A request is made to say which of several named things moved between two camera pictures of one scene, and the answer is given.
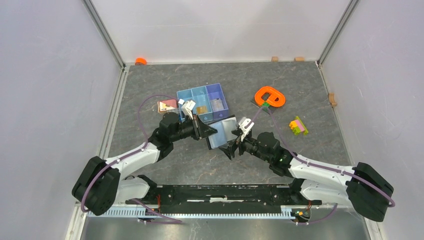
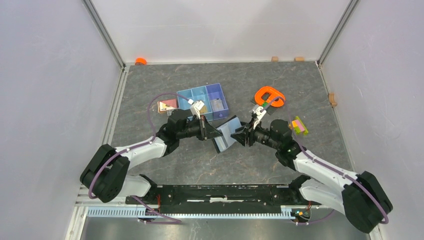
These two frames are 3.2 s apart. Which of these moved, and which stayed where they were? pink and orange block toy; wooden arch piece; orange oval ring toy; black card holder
Moved: black card holder
Stayed: pink and orange block toy; orange oval ring toy; wooden arch piece
